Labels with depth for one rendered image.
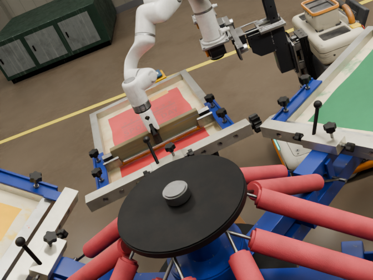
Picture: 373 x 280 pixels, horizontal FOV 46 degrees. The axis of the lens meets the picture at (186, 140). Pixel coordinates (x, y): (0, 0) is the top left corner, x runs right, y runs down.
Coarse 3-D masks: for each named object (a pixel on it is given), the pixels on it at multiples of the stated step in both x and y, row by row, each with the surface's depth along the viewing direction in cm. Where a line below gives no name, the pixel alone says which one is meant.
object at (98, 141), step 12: (180, 72) 239; (156, 84) 238; (168, 84) 238; (192, 84) 221; (204, 96) 206; (108, 108) 236; (120, 108) 237; (96, 120) 229; (96, 132) 217; (96, 144) 207
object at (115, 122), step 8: (128, 112) 231; (112, 120) 230; (120, 120) 227; (128, 120) 223; (112, 128) 222; (120, 128) 219; (112, 136) 215; (120, 136) 212; (160, 152) 187; (136, 160) 189; (144, 160) 187; (152, 160) 185; (120, 168) 188; (128, 168) 186; (136, 168) 184
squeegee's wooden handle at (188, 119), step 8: (192, 112) 184; (176, 120) 184; (184, 120) 185; (192, 120) 185; (160, 128) 183; (168, 128) 184; (176, 128) 185; (184, 128) 186; (136, 136) 184; (144, 136) 183; (152, 136) 184; (160, 136) 185; (168, 136) 186; (120, 144) 183; (128, 144) 183; (136, 144) 184; (144, 144) 185; (152, 144) 186; (112, 152) 183; (120, 152) 184; (128, 152) 185; (136, 152) 186
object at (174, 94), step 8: (176, 88) 233; (168, 96) 229; (176, 96) 225; (152, 104) 228; (160, 104) 224; (184, 104) 215; (184, 112) 208; (192, 136) 188; (200, 136) 186; (176, 144) 188; (184, 144) 185; (168, 152) 185
